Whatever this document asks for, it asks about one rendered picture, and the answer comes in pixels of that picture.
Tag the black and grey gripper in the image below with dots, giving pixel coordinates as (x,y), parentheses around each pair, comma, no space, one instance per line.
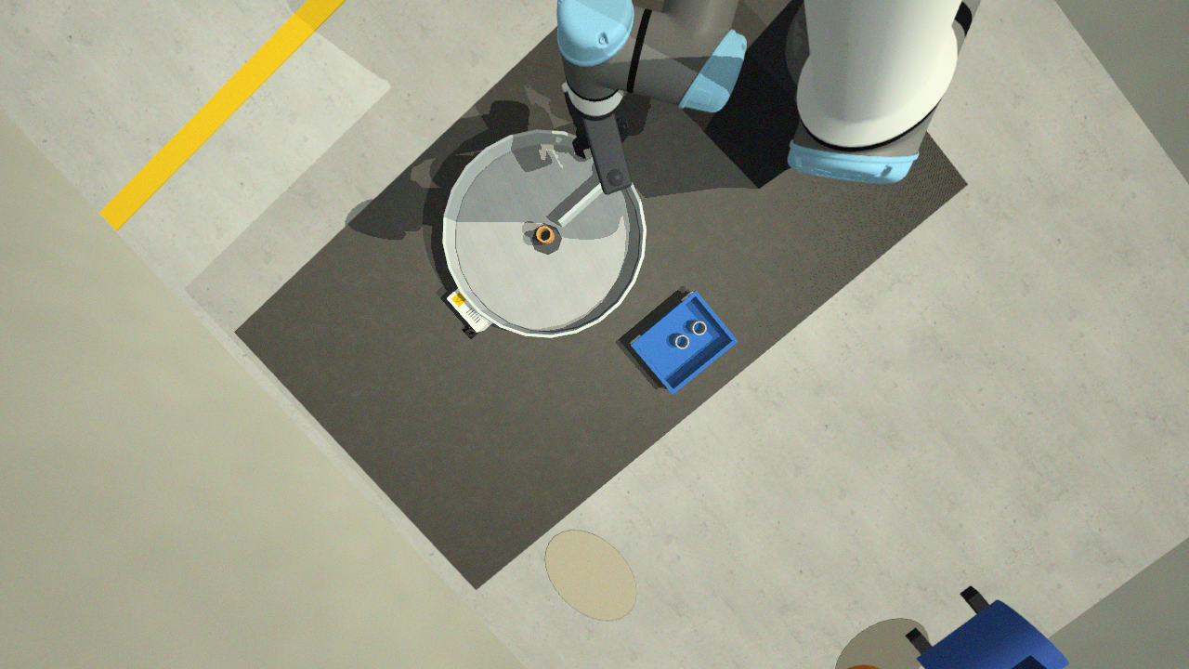
(580,143)

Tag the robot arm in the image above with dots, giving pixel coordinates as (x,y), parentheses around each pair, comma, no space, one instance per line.
(877,76)

